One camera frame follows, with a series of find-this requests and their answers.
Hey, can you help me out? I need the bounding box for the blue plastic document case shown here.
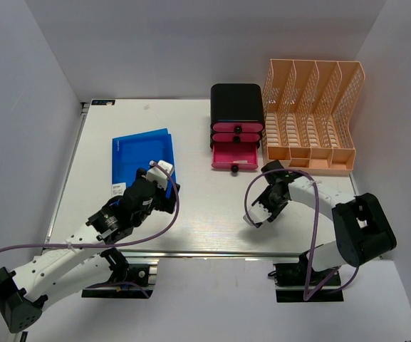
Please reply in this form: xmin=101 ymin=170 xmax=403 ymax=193
xmin=111 ymin=128 xmax=175 ymax=196

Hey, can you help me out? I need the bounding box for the black pink drawer organizer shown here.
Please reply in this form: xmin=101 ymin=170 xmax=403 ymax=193
xmin=209 ymin=83 xmax=265 ymax=175

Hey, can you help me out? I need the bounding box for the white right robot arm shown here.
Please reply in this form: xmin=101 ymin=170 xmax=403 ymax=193
xmin=244 ymin=161 xmax=397 ymax=284

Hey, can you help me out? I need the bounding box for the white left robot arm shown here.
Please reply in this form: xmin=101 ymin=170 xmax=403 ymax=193
xmin=0 ymin=160 xmax=180 ymax=333

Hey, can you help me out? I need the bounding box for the peach plastic file organizer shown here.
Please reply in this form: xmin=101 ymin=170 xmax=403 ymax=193
xmin=261 ymin=59 xmax=365 ymax=176

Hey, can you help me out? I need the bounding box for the black label sticker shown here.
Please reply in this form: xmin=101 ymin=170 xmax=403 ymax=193
xmin=90 ymin=99 xmax=115 ymax=106

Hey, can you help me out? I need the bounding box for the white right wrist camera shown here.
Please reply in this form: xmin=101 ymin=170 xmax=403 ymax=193
xmin=243 ymin=205 xmax=271 ymax=228

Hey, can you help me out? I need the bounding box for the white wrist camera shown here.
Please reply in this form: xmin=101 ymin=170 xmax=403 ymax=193
xmin=243 ymin=205 xmax=271 ymax=228
xmin=145 ymin=160 xmax=175 ymax=190

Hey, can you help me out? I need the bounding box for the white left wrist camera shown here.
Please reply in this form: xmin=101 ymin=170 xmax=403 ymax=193
xmin=145 ymin=160 xmax=175 ymax=190

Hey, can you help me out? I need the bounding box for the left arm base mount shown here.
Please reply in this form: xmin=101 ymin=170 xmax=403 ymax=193
xmin=81 ymin=249 xmax=157 ymax=299

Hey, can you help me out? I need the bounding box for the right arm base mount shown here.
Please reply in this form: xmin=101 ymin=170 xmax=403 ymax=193
xmin=268 ymin=261 xmax=345 ymax=304

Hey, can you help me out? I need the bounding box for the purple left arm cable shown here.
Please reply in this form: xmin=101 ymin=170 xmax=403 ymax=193
xmin=0 ymin=172 xmax=181 ymax=313

